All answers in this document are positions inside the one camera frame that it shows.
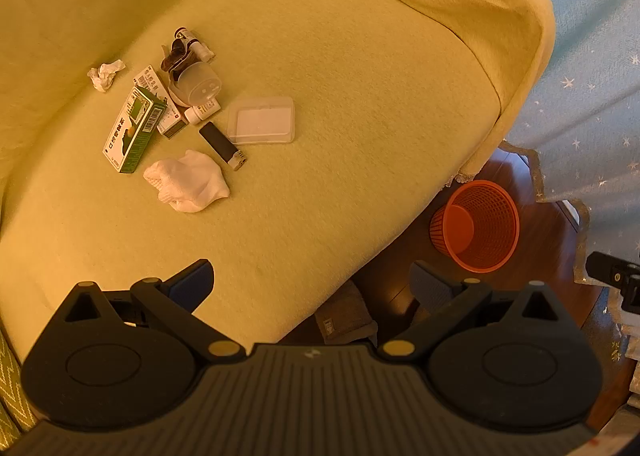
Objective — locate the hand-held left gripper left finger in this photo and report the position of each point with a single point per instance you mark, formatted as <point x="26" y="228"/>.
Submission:
<point x="192" y="282"/>

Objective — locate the translucent plastic cup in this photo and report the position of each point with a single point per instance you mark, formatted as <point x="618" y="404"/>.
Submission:
<point x="200" y="84"/>

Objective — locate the small white vial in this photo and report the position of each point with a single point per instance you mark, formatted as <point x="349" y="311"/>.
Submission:
<point x="202" y="51"/>

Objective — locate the crumpled white tissue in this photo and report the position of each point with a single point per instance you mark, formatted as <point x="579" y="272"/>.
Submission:
<point x="104" y="76"/>

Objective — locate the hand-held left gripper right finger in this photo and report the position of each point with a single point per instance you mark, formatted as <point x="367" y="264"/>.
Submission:
<point x="430" y="284"/>

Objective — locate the white cloth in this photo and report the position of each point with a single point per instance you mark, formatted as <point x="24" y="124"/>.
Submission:
<point x="190" y="181"/>

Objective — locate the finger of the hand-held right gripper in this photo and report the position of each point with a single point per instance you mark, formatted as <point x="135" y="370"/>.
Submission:
<point x="607" y="268"/>

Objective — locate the white box with grey label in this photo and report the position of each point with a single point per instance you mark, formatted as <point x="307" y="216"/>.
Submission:
<point x="171" y="122"/>

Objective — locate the blue star curtain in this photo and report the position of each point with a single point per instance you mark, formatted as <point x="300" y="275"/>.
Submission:
<point x="590" y="61"/>

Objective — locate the small white bottle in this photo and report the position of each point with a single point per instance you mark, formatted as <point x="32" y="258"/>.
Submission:
<point x="200" y="112"/>

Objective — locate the black lighter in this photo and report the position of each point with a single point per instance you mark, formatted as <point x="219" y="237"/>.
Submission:
<point x="220" y="144"/>

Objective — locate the green patterned cushion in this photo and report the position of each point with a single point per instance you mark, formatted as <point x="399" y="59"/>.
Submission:
<point x="10" y="386"/>

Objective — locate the orange plastic basket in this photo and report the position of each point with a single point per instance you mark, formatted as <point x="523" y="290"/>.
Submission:
<point x="460" y="236"/>

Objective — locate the green medicine box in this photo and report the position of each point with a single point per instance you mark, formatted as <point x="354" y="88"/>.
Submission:
<point x="130" y="136"/>

